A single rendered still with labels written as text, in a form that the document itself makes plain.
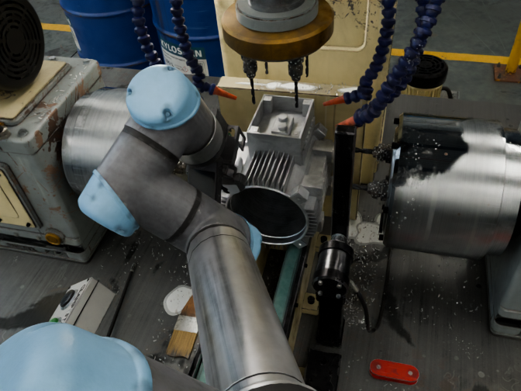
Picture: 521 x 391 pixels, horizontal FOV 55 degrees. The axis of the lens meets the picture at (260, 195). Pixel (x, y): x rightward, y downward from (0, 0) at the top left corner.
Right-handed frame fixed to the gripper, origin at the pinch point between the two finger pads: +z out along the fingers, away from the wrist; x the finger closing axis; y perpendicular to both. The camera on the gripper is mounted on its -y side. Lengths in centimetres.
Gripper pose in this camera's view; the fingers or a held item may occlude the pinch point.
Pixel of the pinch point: (229, 192)
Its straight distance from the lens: 88.2
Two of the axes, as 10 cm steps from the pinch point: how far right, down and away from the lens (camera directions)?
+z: 1.9, 2.5, 9.5
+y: 1.7, -9.6, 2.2
